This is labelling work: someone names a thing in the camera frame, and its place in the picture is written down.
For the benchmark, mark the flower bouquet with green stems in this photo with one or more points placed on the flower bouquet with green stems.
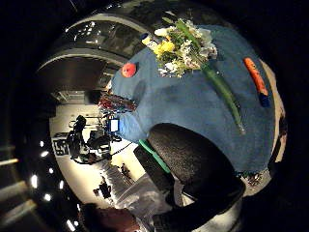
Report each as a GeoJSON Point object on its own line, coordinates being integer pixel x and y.
{"type": "Point", "coordinates": [183, 51]}

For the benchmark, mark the black camera rig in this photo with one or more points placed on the black camera rig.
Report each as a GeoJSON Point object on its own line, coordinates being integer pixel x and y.
{"type": "Point", "coordinates": [80, 138]}

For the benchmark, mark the orange marker with blue cap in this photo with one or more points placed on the orange marker with blue cap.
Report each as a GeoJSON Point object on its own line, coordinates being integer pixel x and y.
{"type": "Point", "coordinates": [256, 77]}

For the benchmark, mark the yellow bottle with blue cap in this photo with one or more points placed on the yellow bottle with blue cap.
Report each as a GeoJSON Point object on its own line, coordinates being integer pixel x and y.
{"type": "Point", "coordinates": [147, 39]}

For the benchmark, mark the the person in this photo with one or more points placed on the the person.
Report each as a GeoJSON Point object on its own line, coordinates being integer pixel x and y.
{"type": "Point", "coordinates": [109, 220]}

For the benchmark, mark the black and white marker sheet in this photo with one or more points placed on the black and white marker sheet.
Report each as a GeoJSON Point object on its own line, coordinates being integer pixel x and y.
{"type": "Point", "coordinates": [59, 147]}

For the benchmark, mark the red apple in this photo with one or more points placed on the red apple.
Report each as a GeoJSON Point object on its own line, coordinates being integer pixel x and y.
{"type": "Point", "coordinates": [128, 70]}

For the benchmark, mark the clear plastic bag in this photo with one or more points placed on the clear plastic bag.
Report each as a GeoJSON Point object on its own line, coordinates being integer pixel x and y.
{"type": "Point", "coordinates": [141, 196]}

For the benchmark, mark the blue cloth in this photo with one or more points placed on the blue cloth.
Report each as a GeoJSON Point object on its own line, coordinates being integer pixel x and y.
{"type": "Point", "coordinates": [190, 103]}

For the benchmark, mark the multicoloured tinsel bundle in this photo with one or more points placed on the multicoloured tinsel bundle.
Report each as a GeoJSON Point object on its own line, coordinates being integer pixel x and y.
{"type": "Point", "coordinates": [116, 103]}

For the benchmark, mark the small black object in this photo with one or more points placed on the small black object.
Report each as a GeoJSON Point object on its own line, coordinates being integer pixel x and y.
{"type": "Point", "coordinates": [104, 190]}

